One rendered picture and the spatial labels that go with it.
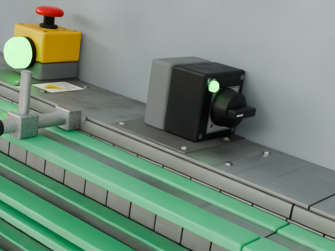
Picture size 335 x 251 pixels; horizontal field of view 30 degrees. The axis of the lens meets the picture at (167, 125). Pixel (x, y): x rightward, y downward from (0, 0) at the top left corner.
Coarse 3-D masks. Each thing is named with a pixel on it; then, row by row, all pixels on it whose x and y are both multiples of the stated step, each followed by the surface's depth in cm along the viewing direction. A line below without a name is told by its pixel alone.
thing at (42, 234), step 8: (0, 200) 75; (0, 208) 73; (8, 208) 73; (0, 216) 73; (8, 216) 72; (16, 216) 71; (24, 216) 72; (16, 224) 71; (24, 224) 70; (32, 224) 70; (40, 224) 70; (24, 232) 70; (32, 232) 69; (40, 232) 68; (48, 232) 69; (40, 240) 68; (48, 240) 67; (56, 240) 67; (64, 240) 68; (56, 248) 66; (64, 248) 66; (72, 248) 66; (80, 248) 66
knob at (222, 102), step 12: (216, 96) 69; (228, 96) 69; (240, 96) 70; (216, 108) 69; (228, 108) 68; (240, 108) 69; (252, 108) 70; (216, 120) 70; (228, 120) 69; (240, 120) 71
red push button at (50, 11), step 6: (42, 6) 88; (48, 6) 89; (54, 6) 90; (36, 12) 88; (42, 12) 87; (48, 12) 87; (54, 12) 88; (60, 12) 88; (48, 18) 89; (54, 18) 89; (48, 24) 89
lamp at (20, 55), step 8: (8, 40) 86; (16, 40) 86; (24, 40) 86; (32, 40) 87; (8, 48) 86; (16, 48) 85; (24, 48) 85; (32, 48) 86; (8, 56) 86; (16, 56) 85; (24, 56) 85; (32, 56) 86; (8, 64) 87; (16, 64) 86; (24, 64) 86; (32, 64) 87
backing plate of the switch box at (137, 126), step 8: (136, 120) 75; (128, 128) 71; (136, 128) 71; (144, 128) 72; (152, 128) 72; (144, 136) 69; (152, 136) 69; (160, 136) 70; (168, 136) 70; (176, 136) 71; (224, 136) 73; (232, 136) 74; (240, 136) 74; (168, 144) 67; (176, 144) 68; (184, 144) 68; (192, 144) 69; (200, 144) 69; (208, 144) 69; (216, 144) 70; (184, 152) 66
